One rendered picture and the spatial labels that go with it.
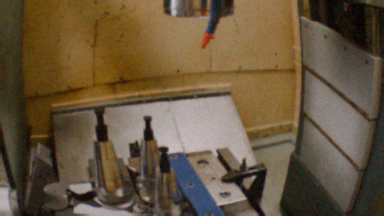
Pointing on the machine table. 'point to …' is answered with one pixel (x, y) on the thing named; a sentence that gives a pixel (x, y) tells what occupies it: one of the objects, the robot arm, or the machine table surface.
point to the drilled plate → (234, 203)
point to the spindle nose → (195, 8)
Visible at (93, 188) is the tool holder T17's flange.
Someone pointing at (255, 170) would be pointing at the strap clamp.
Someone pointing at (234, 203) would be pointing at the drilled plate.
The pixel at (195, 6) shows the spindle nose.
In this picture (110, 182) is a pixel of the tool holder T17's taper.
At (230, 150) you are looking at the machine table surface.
